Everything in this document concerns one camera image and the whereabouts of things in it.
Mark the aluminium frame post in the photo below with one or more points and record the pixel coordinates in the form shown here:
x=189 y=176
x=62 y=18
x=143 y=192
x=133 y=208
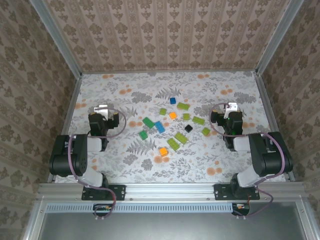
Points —
x=278 y=37
x=58 y=37

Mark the aluminium back rail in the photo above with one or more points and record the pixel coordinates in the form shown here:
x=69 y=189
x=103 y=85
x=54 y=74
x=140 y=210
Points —
x=170 y=71

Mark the long aluminium mounting rail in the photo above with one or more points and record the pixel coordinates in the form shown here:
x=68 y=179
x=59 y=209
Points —
x=170 y=191

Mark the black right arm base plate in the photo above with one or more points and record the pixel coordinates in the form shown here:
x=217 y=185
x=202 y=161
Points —
x=221 y=192

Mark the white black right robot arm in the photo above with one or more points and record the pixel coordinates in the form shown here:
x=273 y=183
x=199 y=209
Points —
x=272 y=155

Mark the grey metal panel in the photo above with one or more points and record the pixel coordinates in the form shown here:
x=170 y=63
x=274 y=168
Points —
x=170 y=227

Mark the long dark green lego brick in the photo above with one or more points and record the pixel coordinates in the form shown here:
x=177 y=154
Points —
x=148 y=122

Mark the small blue lego brick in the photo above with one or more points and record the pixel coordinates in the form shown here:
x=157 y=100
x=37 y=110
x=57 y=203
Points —
x=172 y=100

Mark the long lime green lego brick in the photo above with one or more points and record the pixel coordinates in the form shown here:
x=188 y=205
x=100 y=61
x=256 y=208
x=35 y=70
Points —
x=198 y=120
x=183 y=106
x=181 y=138
x=173 y=144

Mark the aluminium side rail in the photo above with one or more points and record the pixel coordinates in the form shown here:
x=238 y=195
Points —
x=66 y=125
x=268 y=107

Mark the small black lego brick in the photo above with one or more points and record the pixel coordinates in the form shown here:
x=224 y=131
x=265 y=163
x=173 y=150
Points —
x=188 y=128

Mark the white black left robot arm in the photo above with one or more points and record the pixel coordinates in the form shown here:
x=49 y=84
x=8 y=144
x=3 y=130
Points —
x=67 y=160

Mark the long blue lego brick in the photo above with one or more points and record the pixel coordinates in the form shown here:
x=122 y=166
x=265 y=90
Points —
x=159 y=126

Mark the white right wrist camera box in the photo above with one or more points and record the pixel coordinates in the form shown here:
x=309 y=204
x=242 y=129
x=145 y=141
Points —
x=232 y=107

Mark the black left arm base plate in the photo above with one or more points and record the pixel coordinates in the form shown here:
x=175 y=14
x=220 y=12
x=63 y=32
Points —
x=120 y=192

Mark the small lime green lego brick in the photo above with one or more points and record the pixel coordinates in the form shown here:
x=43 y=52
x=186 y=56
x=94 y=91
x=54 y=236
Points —
x=186 y=116
x=163 y=111
x=205 y=131

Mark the floral patterned table cover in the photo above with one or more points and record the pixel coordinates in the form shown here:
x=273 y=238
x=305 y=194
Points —
x=190 y=170

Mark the small dark green lego brick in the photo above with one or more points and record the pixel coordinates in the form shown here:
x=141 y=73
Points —
x=143 y=135

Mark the small orange lego brick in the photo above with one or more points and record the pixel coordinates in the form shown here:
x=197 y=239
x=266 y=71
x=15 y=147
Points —
x=163 y=151
x=172 y=115

